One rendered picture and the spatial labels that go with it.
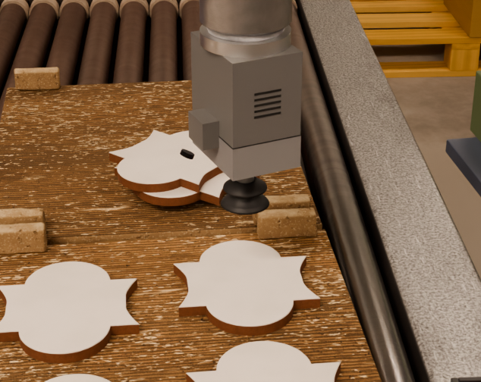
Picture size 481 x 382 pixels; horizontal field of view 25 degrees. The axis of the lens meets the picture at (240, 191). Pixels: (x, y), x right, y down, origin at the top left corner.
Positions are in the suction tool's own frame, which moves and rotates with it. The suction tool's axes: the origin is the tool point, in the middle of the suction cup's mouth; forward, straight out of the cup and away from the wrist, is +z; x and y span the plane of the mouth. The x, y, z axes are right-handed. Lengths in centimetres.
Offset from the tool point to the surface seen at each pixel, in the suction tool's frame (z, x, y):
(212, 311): 8.0, -4.9, 3.5
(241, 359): 8.0, -5.5, 10.9
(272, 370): 8.0, -3.9, 13.3
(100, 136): 9.1, -0.9, -37.9
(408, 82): 103, 177, -231
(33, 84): 8, -4, -55
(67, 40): 11, 7, -77
